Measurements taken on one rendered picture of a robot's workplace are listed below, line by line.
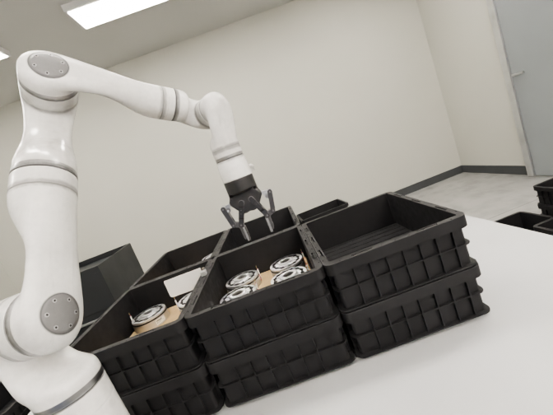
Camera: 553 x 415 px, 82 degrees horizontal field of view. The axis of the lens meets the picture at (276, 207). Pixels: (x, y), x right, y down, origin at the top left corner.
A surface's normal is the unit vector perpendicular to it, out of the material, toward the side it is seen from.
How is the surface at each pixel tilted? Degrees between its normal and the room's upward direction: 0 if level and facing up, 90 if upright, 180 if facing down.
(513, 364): 0
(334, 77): 90
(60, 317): 88
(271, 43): 90
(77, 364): 16
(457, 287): 90
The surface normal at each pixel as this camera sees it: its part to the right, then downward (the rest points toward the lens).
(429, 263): 0.04, 0.16
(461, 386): -0.35, -0.92
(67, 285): 0.90, -0.37
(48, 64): 0.50, -0.42
